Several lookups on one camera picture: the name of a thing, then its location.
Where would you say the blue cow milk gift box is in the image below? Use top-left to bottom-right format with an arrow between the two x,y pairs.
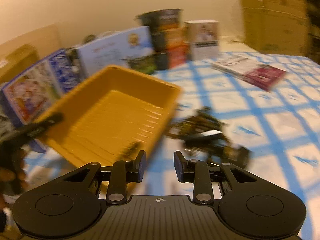
77,27 -> 156,77

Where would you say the orange black noodle box upper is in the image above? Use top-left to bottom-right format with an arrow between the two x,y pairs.
151,27 -> 186,52

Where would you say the colourful cartoon milk carton box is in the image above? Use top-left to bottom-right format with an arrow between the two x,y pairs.
1,49 -> 80,127

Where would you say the brown cardboard box left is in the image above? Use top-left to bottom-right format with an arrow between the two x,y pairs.
0,44 -> 39,84

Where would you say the large brown cardboard box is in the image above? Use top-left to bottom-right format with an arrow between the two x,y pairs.
240,0 -> 308,56

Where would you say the white product box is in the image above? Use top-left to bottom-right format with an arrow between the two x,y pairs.
185,20 -> 219,61

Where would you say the dark wooden bead necklace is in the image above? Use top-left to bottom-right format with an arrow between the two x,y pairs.
166,106 -> 252,173

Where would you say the orange black noodle box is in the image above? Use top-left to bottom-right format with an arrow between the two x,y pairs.
151,27 -> 186,52
155,45 -> 187,70

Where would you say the orange black noodle box lower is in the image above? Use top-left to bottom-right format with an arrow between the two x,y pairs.
155,45 -> 187,70

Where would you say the person's left hand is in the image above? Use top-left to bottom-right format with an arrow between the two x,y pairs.
1,145 -> 28,210

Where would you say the black instant noodle bowl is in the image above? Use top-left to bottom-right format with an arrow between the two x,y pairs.
136,9 -> 182,33

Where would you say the yellow plastic tray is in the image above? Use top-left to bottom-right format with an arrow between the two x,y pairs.
40,65 -> 182,167

